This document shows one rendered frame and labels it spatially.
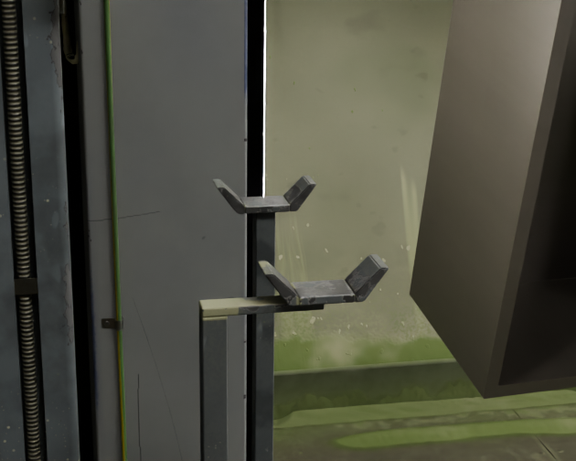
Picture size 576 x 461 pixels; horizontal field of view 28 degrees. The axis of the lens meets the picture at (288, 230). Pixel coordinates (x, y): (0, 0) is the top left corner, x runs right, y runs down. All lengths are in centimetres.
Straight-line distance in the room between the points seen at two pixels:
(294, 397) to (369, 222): 49
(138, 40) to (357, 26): 195
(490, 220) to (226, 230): 76
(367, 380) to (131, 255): 165
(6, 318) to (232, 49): 56
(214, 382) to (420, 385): 222
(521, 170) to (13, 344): 121
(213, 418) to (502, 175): 125
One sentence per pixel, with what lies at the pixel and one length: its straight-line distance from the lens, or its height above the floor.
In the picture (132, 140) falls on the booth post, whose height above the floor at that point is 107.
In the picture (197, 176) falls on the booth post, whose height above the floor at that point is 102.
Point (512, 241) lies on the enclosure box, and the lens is 191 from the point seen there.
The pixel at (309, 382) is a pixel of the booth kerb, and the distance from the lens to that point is 285.
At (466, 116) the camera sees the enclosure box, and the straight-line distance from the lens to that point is 204.
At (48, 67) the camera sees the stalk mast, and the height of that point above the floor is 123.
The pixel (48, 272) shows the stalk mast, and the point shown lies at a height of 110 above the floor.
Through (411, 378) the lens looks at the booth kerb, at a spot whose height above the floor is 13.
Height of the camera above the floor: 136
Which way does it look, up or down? 18 degrees down
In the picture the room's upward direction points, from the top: 1 degrees clockwise
